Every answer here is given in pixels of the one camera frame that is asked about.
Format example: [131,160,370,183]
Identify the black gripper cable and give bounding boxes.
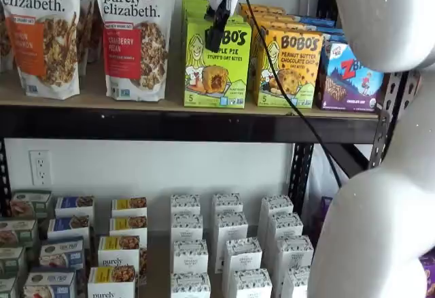
[237,0,343,188]

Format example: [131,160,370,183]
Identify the purple snack box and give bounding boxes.
[419,250,435,298]

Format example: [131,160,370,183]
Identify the orange label granola bag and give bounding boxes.
[0,0,82,101]

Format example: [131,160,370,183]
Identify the white floral print box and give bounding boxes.
[171,213,204,242]
[170,194,201,216]
[260,195,294,241]
[222,237,262,288]
[171,272,211,298]
[266,212,304,244]
[274,235,314,278]
[230,268,273,298]
[173,239,209,274]
[214,211,249,265]
[281,265,312,298]
[212,193,244,214]

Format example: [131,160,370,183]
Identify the wooden shelf board with snacks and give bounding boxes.
[0,56,380,120]

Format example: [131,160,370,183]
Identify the white cartons on lower shelf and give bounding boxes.
[0,188,317,298]

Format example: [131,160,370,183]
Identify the orange Bobo's peanut butter box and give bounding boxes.
[250,27,324,110]
[243,10,296,22]
[239,3,286,14]
[249,18,309,32]

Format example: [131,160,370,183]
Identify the blue flax cereal box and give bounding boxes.
[55,195,95,222]
[23,269,76,298]
[39,237,85,271]
[47,215,91,241]

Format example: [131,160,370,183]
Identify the blue Zbar snack box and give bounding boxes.
[321,31,349,44]
[298,14,344,35]
[315,40,385,112]

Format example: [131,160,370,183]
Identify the black metal shelf rack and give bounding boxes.
[0,0,422,244]

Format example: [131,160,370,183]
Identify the yellow banana nut box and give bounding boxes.
[109,215,147,248]
[111,197,147,218]
[87,265,139,298]
[98,235,147,285]

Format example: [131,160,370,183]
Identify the red label granola bag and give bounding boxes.
[94,0,171,103]

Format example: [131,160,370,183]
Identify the white wall outlet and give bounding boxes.
[29,150,54,186]

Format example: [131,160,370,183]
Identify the green cereal box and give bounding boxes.
[0,218,39,248]
[12,190,52,219]
[0,246,27,277]
[0,275,20,298]

